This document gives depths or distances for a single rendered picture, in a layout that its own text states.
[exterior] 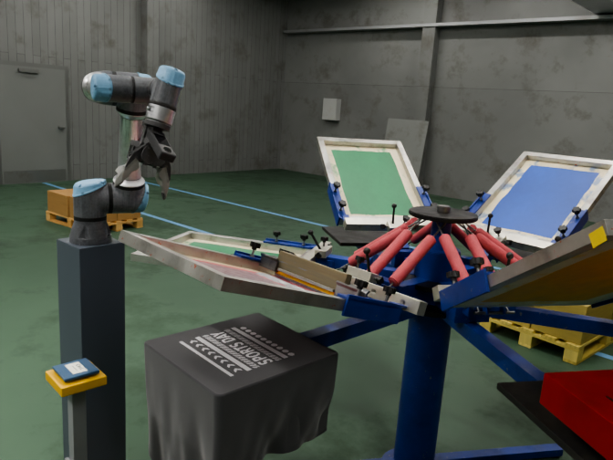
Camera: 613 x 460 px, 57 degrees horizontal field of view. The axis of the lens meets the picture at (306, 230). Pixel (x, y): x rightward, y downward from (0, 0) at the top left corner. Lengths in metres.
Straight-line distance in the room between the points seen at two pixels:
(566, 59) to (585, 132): 1.39
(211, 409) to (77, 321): 0.79
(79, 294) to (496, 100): 10.68
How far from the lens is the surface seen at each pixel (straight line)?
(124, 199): 2.21
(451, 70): 12.64
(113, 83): 1.66
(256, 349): 1.92
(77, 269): 2.21
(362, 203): 3.33
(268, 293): 1.53
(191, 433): 1.85
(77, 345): 2.32
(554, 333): 4.76
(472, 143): 12.31
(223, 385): 1.70
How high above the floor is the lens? 1.76
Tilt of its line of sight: 13 degrees down
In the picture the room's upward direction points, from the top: 4 degrees clockwise
